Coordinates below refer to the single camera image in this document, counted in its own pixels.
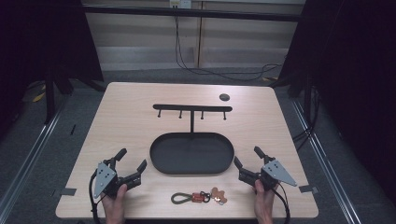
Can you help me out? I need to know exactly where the person's left hand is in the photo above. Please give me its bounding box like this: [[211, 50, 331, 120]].
[[100, 183, 129, 224]]

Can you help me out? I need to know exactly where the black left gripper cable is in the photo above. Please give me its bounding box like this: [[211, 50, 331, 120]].
[[88, 170, 105, 224]]

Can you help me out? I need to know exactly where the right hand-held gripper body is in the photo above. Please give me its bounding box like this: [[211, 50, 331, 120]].
[[238, 160, 298, 191]]

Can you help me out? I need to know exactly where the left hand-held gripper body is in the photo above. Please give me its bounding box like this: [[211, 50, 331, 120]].
[[92, 159, 141, 200]]

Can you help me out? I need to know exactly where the black horizontal bar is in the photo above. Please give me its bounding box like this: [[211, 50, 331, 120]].
[[82, 5, 303, 22]]

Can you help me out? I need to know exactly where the black curtain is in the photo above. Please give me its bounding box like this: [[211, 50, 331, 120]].
[[0, 0, 105, 138], [274, 0, 396, 203]]

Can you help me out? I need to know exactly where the metal floor rail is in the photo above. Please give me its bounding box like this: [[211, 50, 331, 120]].
[[0, 102, 64, 218], [290, 98, 363, 224]]

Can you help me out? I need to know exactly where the black floor cable bundle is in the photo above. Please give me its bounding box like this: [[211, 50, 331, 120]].
[[292, 85, 321, 152]]

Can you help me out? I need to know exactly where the black key rack with tray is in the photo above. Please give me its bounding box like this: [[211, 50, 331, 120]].
[[148, 103, 235, 176]]

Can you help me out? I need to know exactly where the keychain with green loop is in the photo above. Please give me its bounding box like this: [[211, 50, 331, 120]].
[[170, 186, 229, 206]]

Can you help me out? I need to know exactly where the person's right hand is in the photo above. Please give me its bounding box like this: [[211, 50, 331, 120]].
[[252, 179, 279, 224]]

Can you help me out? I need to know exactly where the white wall socket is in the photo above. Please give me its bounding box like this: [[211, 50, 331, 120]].
[[169, 0, 192, 9]]

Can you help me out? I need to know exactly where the black metal stand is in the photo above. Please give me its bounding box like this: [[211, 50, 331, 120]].
[[43, 69, 57, 125]]

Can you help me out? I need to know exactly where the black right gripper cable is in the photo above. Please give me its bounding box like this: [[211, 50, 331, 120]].
[[274, 183, 291, 224]]

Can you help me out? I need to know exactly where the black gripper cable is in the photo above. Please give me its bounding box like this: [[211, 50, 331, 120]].
[[88, 170, 105, 224], [274, 183, 291, 224]]

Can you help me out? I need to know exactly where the black wall cable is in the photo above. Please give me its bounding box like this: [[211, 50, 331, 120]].
[[173, 6, 285, 83]]

